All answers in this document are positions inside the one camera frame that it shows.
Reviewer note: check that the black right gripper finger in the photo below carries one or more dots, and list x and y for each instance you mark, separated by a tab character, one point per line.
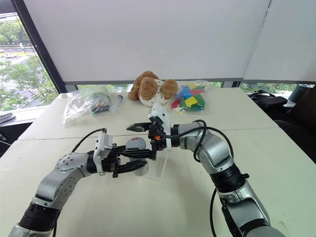
138	127
154	153
135	154

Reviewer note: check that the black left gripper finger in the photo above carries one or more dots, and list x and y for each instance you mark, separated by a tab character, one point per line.
128	167

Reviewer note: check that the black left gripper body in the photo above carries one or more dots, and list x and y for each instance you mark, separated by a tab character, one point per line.
111	161

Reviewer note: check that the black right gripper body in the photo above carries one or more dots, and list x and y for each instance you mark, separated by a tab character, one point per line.
156	140

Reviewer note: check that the silver jar lid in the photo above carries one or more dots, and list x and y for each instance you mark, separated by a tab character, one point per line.
135	143

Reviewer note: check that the clear plastic jar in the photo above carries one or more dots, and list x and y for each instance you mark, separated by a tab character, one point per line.
142	170

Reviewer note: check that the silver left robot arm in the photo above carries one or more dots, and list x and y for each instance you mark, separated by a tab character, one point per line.
61	177

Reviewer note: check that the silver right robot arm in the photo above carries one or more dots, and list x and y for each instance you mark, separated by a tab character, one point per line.
217	153

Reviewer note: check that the clear acrylic box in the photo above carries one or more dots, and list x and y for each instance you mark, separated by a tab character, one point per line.
163	169

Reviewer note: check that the grey plastic syringe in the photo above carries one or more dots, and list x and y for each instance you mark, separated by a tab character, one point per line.
116	103

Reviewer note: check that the brown and white plush dog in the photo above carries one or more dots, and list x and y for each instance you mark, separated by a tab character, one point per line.
148	89

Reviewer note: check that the dark multicoloured small items bundle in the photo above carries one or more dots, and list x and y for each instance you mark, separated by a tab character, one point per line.
100	107

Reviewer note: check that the bag of coloured plastic pieces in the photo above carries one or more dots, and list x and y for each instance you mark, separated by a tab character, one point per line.
190	100

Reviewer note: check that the pale green tape roll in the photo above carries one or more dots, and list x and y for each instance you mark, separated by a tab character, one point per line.
95	89

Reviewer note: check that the clear crumpled plastic bag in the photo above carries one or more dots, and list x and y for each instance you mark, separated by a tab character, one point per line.
77	107

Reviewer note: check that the wide white roller blind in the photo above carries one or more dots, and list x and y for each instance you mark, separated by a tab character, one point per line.
148	39

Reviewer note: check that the black flat object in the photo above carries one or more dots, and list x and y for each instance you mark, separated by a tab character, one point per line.
6	117

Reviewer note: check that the black backpack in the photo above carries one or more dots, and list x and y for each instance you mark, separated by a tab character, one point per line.
266	98

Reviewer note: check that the black office chair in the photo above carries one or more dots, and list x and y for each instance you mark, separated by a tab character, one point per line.
298	123

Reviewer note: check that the teal cylindrical speaker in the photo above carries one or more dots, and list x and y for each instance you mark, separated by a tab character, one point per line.
297	92

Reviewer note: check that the narrow white roller blind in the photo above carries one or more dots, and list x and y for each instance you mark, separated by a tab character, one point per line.
284	42

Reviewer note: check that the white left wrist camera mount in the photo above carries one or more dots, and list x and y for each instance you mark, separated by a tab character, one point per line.
101	150

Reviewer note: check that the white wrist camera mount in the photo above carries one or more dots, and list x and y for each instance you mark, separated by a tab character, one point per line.
161	117
101	150

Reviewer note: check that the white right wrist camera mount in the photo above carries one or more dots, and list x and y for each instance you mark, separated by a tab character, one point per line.
161	117

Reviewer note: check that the dark window frame post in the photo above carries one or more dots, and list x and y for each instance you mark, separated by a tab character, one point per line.
39	47

